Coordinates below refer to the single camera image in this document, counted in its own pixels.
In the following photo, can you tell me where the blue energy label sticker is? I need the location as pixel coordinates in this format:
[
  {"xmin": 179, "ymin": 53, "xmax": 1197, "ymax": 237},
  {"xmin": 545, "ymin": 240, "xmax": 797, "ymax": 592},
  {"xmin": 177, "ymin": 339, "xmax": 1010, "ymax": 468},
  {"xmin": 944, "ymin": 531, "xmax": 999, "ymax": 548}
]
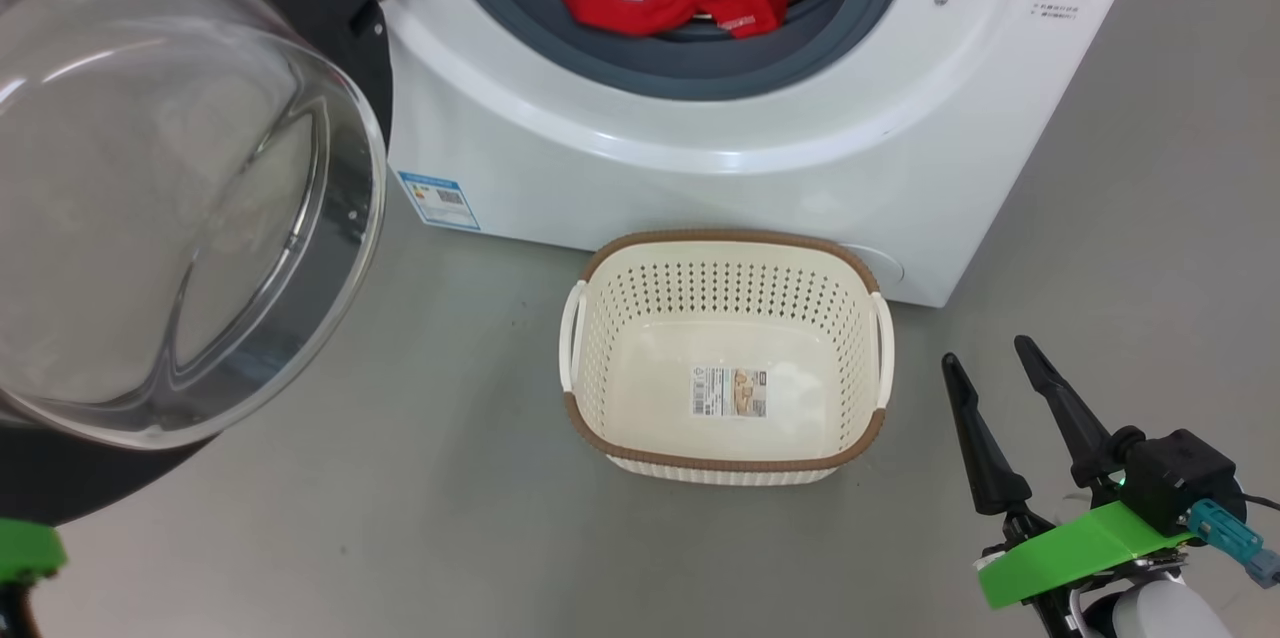
[{"xmin": 397, "ymin": 170, "xmax": 481, "ymax": 232}]

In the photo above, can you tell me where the cream perforated laundry basket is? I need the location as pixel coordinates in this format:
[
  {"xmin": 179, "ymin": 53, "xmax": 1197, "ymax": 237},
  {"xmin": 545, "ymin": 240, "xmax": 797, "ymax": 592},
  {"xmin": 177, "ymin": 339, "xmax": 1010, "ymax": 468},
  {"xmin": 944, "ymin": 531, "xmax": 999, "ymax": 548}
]
[{"xmin": 558, "ymin": 229, "xmax": 896, "ymax": 487}]

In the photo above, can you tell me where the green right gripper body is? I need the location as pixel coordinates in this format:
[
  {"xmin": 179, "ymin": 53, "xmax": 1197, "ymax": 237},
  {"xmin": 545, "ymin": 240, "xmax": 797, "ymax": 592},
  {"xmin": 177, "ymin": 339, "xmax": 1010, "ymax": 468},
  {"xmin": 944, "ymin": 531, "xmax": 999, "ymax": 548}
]
[{"xmin": 978, "ymin": 501, "xmax": 1198, "ymax": 638}]

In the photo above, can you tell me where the round drain filter cover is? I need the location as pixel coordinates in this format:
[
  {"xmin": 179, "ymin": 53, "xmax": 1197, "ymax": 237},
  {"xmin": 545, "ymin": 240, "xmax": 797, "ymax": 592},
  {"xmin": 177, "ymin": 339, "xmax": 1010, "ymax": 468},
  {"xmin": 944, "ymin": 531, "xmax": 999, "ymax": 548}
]
[{"xmin": 840, "ymin": 243, "xmax": 906, "ymax": 287}]

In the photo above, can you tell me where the round glass washing machine door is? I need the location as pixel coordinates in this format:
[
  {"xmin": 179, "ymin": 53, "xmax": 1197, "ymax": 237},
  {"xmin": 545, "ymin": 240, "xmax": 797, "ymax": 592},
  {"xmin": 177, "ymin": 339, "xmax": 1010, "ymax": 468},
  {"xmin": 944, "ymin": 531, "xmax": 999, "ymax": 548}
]
[{"xmin": 0, "ymin": 0, "xmax": 394, "ymax": 527}]

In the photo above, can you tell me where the white front-load washing machine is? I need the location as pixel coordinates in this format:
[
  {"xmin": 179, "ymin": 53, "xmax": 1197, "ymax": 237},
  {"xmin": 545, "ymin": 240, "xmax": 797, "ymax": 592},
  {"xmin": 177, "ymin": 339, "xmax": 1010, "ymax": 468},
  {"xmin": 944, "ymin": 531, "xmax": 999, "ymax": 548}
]
[{"xmin": 300, "ymin": 0, "xmax": 1161, "ymax": 309}]

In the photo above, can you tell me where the teal right cable connector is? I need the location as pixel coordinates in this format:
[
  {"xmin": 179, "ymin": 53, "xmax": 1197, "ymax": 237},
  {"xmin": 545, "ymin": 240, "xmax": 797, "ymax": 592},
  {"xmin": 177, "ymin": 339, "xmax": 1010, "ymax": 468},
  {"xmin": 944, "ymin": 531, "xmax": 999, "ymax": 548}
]
[{"xmin": 1188, "ymin": 498, "xmax": 1280, "ymax": 589}]

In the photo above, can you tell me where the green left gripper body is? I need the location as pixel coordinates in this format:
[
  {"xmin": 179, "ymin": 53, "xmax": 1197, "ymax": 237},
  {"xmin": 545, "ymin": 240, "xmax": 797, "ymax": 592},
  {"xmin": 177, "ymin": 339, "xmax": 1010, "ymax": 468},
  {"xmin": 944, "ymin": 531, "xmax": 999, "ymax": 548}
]
[{"xmin": 0, "ymin": 518, "xmax": 68, "ymax": 587}]

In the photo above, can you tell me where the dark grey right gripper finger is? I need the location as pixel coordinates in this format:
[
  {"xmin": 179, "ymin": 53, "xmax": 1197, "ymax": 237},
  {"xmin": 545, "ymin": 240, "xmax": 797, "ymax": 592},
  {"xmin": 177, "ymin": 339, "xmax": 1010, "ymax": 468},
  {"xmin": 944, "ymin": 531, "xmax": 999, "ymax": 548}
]
[
  {"xmin": 1013, "ymin": 334, "xmax": 1119, "ymax": 489},
  {"xmin": 941, "ymin": 352, "xmax": 1034, "ymax": 517}
]

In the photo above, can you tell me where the paper label with barcode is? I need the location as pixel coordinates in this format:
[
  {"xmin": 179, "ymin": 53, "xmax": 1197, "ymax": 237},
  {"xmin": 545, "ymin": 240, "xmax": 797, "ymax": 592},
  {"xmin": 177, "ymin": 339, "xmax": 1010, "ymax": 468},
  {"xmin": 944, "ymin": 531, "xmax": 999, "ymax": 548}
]
[{"xmin": 690, "ymin": 366, "xmax": 768, "ymax": 419}]

